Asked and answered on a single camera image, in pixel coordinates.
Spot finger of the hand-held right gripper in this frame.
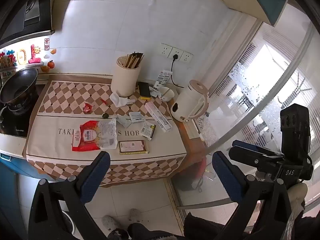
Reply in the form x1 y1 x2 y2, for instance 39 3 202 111
232 140 278 156
228 145 286 167

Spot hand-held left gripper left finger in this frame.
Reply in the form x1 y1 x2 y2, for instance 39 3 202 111
28 151 112 240

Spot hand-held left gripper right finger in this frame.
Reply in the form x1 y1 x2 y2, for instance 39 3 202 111
212 151 293 240

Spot white tissue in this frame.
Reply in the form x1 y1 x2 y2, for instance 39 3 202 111
109 92 137 108

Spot person's right forearm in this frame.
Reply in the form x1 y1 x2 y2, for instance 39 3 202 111
285 182 308 230

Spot red and white sugar bag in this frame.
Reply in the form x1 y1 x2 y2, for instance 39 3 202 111
72 119 118 152

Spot grey slipper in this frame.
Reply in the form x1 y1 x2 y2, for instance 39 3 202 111
102 215 118 231
129 208 141 224

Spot flat pink package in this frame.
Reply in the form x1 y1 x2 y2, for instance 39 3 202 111
118 140 150 155

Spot dark fleece clothing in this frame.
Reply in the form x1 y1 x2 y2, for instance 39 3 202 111
184 212 320 240

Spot torn white sachet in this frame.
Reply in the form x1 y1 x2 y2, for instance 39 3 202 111
115 115 132 128

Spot frosted glass sliding door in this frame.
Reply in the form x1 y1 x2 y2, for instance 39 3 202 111
195 22 320 205

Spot person's dark trouser leg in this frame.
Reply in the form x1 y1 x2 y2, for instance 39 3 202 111
107 222 185 240

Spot small green and white box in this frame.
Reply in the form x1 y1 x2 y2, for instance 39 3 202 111
141 120 157 141

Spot clear plastic bag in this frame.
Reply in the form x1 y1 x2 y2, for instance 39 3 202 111
287 205 302 240

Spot cream electric kettle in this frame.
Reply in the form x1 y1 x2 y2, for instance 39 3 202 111
170 79 209 123

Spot checked beige tablecloth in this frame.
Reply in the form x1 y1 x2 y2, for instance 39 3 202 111
22 80 188 188

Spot blue cabinet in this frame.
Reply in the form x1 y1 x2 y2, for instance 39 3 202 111
0 152 54 240

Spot long white carton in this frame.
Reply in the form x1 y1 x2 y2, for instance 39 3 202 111
145 102 173 132

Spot black cooktop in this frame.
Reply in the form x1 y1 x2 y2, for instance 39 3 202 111
0 85 40 138

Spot white bowl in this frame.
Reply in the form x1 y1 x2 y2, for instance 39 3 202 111
158 86 175 102

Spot black and yellow sponge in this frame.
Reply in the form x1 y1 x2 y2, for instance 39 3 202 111
138 81 151 100

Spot cream chopstick holder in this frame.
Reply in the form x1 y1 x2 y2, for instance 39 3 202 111
111 54 142 97

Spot tall white paper packet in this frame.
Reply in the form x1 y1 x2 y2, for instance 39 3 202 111
153 69 173 90

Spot black wok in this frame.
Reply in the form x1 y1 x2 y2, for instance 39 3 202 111
0 67 38 104

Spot bundle of wooden chopsticks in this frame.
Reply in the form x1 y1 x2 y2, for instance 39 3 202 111
124 52 145 69

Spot black range hood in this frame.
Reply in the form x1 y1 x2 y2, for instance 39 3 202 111
0 0 55 47

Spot white wall socket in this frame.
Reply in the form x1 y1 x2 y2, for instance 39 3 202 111
158 43 173 57
170 47 184 60
180 51 194 63

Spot black plug with cable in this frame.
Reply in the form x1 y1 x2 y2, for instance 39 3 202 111
171 53 186 88

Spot colourful wall stickers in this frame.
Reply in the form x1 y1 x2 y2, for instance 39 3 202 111
0 38 57 79

